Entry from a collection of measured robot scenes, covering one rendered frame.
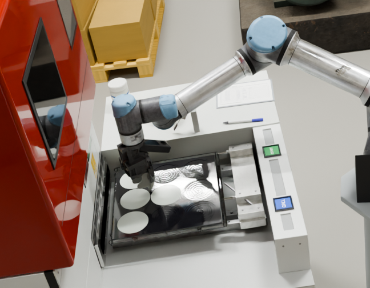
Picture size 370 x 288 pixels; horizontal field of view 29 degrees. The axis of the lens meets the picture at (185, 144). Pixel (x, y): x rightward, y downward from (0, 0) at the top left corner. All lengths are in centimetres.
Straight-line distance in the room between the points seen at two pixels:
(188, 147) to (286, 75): 213
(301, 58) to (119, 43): 266
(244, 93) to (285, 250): 76
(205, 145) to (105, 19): 238
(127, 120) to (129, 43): 256
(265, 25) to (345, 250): 146
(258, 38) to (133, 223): 69
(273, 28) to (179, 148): 59
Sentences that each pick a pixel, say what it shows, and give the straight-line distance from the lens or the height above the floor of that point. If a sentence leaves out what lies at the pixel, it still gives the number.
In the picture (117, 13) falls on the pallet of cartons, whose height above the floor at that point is 39.
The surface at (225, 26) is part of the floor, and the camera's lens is 521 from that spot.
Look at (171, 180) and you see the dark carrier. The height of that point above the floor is 90.
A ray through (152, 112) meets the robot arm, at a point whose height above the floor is 123.
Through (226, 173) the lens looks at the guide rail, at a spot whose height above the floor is 84.
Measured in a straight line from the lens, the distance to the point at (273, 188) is 220.
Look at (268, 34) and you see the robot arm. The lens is 216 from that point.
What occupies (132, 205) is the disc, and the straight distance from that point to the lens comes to 234.
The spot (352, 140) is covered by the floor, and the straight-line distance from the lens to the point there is 395.
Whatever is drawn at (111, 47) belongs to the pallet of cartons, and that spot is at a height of 24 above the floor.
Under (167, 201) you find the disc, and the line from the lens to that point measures 232.
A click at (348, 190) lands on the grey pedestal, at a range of 239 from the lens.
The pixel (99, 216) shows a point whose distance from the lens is 227.
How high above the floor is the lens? 239
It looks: 36 degrees down
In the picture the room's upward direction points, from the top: 12 degrees counter-clockwise
